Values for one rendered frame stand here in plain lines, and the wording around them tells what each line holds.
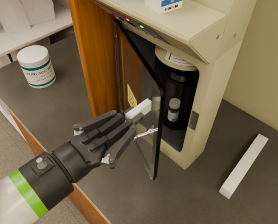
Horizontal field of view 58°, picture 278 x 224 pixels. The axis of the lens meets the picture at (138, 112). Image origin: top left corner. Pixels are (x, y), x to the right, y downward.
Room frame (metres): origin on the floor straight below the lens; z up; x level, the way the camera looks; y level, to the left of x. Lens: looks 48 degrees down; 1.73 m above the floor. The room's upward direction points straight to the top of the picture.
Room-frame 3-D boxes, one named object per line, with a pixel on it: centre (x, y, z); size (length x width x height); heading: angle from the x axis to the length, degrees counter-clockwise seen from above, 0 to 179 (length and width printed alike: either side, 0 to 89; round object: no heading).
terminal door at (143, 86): (0.50, 0.01, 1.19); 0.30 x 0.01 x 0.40; 22
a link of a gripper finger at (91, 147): (0.30, 0.05, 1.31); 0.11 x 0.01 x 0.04; 133
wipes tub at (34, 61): (0.91, 0.46, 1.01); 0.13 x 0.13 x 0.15
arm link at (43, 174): (0.21, 0.16, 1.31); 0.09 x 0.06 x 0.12; 45
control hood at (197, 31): (0.50, -0.01, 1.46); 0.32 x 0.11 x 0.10; 45
